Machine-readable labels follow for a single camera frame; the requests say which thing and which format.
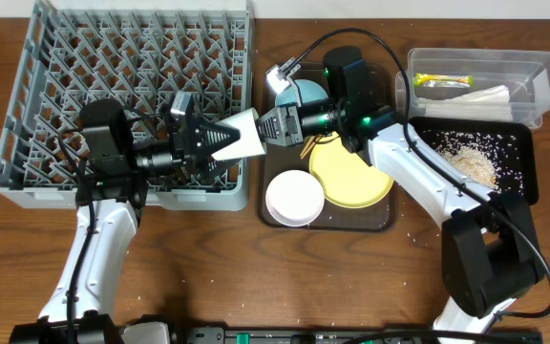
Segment yellow plate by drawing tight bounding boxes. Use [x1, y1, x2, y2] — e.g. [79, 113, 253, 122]
[308, 134, 393, 209]

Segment dark brown serving tray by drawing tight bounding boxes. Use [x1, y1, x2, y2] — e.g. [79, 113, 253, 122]
[258, 63, 397, 233]

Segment white bowl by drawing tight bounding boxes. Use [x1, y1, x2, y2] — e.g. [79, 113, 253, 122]
[264, 170, 326, 227]

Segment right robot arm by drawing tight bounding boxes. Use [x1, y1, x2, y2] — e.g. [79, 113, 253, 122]
[257, 46, 550, 343]

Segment grey dish rack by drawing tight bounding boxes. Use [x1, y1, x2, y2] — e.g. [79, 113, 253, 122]
[0, 1, 254, 208]

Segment clear plastic bin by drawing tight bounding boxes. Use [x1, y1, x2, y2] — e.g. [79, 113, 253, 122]
[395, 48, 550, 129]

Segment white cup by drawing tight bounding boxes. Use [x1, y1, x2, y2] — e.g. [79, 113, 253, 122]
[212, 108, 266, 161]

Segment black waste tray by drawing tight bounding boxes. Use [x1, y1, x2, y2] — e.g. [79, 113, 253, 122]
[411, 117, 539, 205]

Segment light blue bowl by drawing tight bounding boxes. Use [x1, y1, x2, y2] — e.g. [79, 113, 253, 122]
[275, 79, 328, 106]

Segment food scraps pile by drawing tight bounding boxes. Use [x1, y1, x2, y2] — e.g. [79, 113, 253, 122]
[438, 146, 498, 190]

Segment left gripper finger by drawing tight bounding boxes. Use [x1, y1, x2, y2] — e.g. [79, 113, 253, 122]
[193, 118, 241, 158]
[195, 155, 240, 181]

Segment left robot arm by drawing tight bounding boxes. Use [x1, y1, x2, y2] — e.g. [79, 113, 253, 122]
[10, 93, 241, 343]

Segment white paper napkin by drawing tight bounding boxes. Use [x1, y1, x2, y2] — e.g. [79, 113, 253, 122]
[422, 85, 514, 122]

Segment green snack wrapper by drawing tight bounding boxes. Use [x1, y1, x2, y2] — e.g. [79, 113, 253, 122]
[413, 73, 474, 88]

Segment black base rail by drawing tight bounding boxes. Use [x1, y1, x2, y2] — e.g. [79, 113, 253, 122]
[121, 325, 544, 344]

